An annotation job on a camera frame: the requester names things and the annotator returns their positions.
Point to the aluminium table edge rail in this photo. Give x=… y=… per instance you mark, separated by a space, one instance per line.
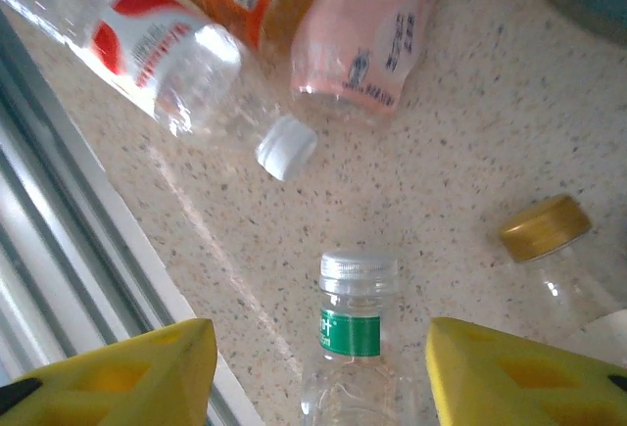
x=73 y=250

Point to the clear bottle green label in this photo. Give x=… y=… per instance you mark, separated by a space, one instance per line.
x=352 y=338

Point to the clear bottle white cap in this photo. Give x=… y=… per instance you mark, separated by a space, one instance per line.
x=161 y=54

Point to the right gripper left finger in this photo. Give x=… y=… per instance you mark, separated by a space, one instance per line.
x=122 y=382

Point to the pink drink bottle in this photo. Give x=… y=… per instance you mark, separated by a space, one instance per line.
x=362 y=39

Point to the orange label bottle gold cap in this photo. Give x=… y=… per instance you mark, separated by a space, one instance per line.
x=544 y=227

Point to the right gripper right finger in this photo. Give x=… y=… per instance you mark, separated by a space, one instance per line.
x=529 y=387

